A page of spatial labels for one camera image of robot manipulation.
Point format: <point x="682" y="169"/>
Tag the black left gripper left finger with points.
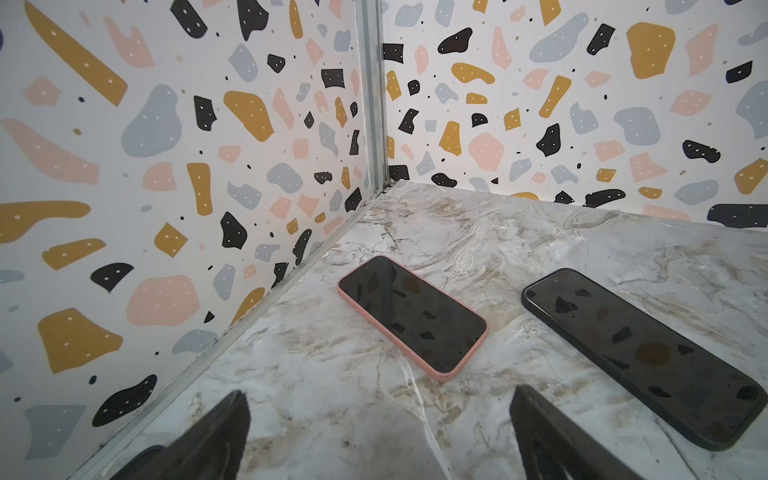
<point x="211" y="449"/>

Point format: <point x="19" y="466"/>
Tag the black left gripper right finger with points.
<point x="552" y="446"/>

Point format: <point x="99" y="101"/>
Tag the phone in pink case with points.
<point x="434" y="330"/>

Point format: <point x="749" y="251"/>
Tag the phone in black case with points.
<point x="706" y="400"/>

